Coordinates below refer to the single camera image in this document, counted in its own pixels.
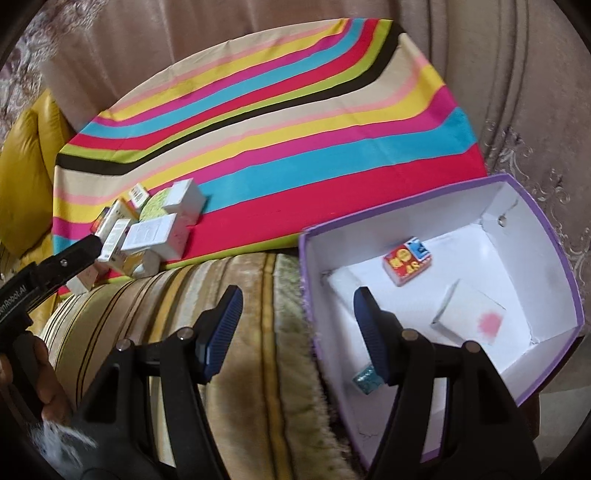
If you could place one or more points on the purple cardboard box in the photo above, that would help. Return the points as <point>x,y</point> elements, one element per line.
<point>466,258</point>

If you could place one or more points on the white box with printed text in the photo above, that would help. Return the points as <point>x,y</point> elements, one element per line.
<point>152,233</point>

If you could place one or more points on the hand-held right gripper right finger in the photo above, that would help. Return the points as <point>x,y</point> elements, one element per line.
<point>373,341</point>

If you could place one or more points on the small red patterned box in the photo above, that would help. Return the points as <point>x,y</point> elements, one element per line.
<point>405,266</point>

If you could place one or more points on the yellow leather sofa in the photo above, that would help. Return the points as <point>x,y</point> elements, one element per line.
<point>27,161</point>

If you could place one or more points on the plain white box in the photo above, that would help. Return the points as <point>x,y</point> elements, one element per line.
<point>344,284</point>

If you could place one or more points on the small white box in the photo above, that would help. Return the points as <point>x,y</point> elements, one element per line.
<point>85,279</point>

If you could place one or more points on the colourful striped cloth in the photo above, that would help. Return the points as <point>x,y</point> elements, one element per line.
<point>277,138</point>

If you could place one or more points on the round green sponge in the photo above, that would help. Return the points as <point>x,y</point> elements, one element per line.
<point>154,207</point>

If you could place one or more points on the white box with pink spot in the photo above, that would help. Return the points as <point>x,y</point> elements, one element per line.
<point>466,314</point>

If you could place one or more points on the yellow striped box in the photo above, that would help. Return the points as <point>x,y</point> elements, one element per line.
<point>115,211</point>

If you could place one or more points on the yellow and white box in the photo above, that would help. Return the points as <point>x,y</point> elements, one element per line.
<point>124,266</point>

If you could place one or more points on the white and orange box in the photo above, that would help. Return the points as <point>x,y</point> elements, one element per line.
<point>138,196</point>

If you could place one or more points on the beige striped blanket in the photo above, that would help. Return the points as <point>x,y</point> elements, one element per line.
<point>258,332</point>

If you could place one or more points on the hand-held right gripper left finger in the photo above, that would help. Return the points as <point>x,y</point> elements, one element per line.
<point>222,332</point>

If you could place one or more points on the small teal packet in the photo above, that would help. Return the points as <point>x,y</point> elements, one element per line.
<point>365,381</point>

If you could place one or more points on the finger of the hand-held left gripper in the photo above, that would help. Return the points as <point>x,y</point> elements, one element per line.
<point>76,261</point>

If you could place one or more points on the narrow white box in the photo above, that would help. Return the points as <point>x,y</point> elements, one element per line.
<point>114,239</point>

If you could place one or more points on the white fluffy cuff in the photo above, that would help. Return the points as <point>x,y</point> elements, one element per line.
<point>55,438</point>

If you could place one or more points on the person's left hand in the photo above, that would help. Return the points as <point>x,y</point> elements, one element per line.
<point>48,378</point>

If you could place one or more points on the white cube box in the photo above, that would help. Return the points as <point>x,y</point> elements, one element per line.
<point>187,198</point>

